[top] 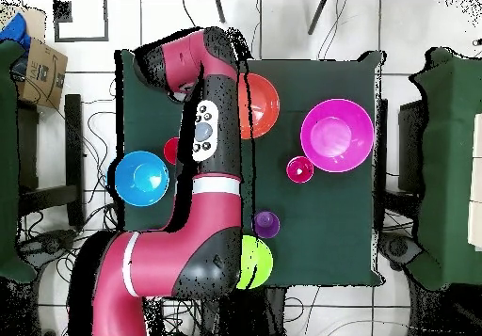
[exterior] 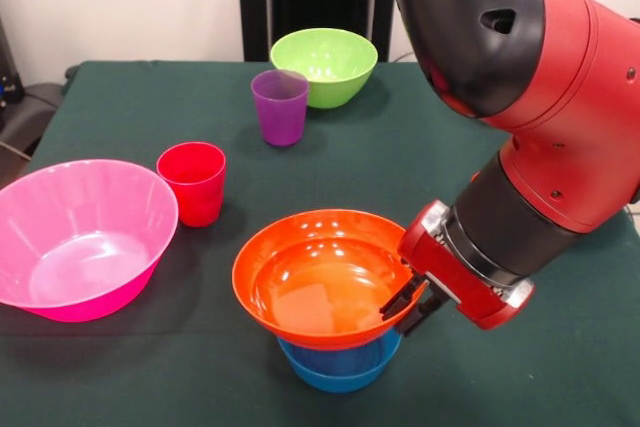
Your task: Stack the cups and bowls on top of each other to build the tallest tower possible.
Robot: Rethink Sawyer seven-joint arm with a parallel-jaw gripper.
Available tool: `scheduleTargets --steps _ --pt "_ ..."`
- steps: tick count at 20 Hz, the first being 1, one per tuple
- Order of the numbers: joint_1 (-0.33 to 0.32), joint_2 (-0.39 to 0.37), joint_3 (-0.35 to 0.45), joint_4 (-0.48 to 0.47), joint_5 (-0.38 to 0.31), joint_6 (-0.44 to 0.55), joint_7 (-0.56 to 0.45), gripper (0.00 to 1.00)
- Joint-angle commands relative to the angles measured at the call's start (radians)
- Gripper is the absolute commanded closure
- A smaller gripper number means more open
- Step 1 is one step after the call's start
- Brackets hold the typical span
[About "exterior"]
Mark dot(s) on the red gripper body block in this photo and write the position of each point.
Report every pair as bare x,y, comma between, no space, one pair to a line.
450,272

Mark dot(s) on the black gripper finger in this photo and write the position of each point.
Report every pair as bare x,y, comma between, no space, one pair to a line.
400,299
422,312

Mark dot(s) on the orange bowl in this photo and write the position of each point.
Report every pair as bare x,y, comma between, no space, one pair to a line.
320,287

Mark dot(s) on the medium blue bowl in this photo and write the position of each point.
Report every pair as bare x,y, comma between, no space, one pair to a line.
340,367

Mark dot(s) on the purple cup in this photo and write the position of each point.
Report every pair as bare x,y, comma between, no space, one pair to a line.
280,112

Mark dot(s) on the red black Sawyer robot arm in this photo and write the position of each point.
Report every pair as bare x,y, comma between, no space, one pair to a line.
540,97

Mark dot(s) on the black equipment tower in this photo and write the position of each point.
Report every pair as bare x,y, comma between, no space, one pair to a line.
7,72

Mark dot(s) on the red cup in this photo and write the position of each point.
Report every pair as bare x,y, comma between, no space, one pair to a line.
192,192

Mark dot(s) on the green bowl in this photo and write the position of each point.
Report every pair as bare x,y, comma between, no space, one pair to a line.
325,67

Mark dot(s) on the dark green tablecloth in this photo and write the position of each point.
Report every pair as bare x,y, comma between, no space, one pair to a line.
150,372

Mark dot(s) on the large pink bowl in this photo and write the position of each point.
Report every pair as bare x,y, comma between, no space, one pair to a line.
75,247

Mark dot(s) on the black pedestal foot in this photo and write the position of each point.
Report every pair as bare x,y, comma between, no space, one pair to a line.
30,112

